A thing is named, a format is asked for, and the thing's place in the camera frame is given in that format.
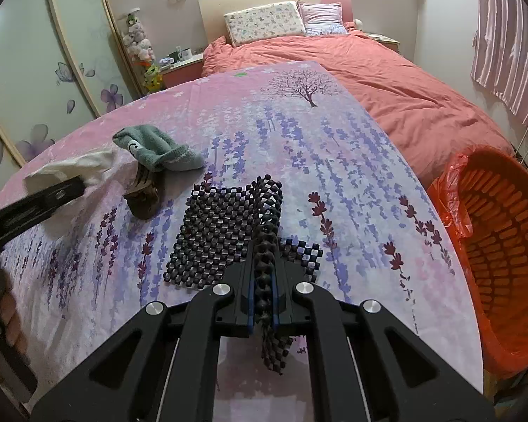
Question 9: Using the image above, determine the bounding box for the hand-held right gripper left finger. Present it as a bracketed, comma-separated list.
[30, 239, 258, 422]

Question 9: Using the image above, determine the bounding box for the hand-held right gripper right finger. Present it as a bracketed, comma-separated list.
[270, 246, 496, 422]

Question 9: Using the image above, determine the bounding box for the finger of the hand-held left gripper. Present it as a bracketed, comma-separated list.
[0, 176, 87, 269]

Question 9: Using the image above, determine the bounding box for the black white checkered cloth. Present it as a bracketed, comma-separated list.
[163, 175, 325, 377]

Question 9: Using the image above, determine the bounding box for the orange laundry basket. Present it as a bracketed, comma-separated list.
[427, 146, 528, 379]

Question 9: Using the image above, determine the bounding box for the orange plastic basket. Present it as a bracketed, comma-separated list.
[455, 148, 528, 374]

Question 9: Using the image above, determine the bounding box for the person's left hand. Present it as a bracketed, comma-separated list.
[0, 291, 28, 358]

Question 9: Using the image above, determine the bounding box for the dark brown hair claw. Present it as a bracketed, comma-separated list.
[125, 162, 167, 221]

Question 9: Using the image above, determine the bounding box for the green fuzzy sock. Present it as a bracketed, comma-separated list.
[113, 125, 205, 173]

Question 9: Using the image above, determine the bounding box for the floral sliding wardrobe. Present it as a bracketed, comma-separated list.
[0, 0, 144, 212]

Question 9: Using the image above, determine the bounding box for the stack of plush toys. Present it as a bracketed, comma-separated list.
[122, 8, 166, 96]

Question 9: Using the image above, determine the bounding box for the pink nightstand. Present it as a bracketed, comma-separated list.
[161, 55, 204, 91]

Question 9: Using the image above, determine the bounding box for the coral pink duvet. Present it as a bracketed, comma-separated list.
[201, 32, 516, 188]

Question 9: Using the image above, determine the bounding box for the white floral pillow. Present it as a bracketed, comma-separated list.
[224, 1, 308, 47]

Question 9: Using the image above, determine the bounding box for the white nightstand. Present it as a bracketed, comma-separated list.
[369, 32, 401, 56]

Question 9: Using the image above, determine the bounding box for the pink striped pillow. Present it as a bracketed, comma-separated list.
[297, 1, 350, 36]

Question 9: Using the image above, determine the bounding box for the pink striped curtain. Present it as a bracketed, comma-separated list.
[471, 0, 528, 127]

